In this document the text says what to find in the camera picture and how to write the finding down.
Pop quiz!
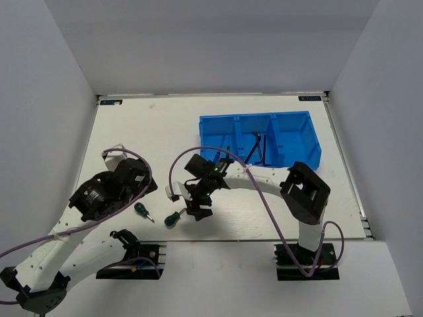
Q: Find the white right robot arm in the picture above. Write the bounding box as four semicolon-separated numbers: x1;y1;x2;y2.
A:
184;154;330;264

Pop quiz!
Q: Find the green stubby screwdriver left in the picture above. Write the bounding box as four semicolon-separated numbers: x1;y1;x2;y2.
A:
134;202;155;223

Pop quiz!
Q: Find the left corner label sticker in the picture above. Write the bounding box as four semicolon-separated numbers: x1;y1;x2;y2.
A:
100;100;123;106

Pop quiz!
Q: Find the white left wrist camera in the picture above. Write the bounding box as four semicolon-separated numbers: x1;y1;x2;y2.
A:
100;143;127;170

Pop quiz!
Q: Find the blue plastic compartment bin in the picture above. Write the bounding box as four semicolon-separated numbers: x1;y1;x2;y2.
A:
199;111;322;170

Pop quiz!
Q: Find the medium brown hex key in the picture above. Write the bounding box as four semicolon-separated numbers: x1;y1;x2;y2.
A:
245;141;271;167

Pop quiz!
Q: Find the green stubby screwdriver right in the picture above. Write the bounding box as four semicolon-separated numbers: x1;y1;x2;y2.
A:
164;208;186;228

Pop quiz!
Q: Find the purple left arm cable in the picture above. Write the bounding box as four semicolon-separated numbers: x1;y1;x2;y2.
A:
0;148;163;304

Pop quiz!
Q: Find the large brown hex key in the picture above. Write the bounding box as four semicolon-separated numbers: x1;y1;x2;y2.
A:
261;135;267;166

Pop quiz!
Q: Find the green stubby screwdriver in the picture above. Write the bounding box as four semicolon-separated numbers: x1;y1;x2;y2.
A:
134;202;155;223
164;208;186;228

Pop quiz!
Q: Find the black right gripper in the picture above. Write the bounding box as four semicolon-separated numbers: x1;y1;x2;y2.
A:
180;177;215;222

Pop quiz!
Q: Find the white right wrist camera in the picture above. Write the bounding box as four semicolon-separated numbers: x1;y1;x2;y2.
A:
165;182;192;202

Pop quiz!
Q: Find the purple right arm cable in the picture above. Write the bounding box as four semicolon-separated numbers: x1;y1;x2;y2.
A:
164;146;346;277

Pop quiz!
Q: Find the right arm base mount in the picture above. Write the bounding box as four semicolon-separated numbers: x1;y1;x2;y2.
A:
274;243;340;281

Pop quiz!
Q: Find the blue handled precision screwdriver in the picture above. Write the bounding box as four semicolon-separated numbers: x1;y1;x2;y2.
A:
216;135;226;157

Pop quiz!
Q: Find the right corner label sticker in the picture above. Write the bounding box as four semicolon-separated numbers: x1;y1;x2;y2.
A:
298;96;322;102

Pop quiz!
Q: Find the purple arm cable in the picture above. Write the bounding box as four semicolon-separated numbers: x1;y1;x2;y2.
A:
0;148;163;304
164;146;346;277

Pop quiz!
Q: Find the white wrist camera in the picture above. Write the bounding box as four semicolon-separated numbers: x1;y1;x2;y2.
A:
100;143;127;170
165;182;192;202

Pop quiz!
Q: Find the small brown hex key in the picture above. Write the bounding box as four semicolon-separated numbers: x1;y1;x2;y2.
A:
252;132;261;141

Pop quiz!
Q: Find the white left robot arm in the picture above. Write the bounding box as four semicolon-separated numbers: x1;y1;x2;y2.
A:
1;155;162;316

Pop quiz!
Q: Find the corner label sticker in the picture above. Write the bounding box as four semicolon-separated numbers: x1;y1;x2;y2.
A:
298;96;322;102
100;100;123;106

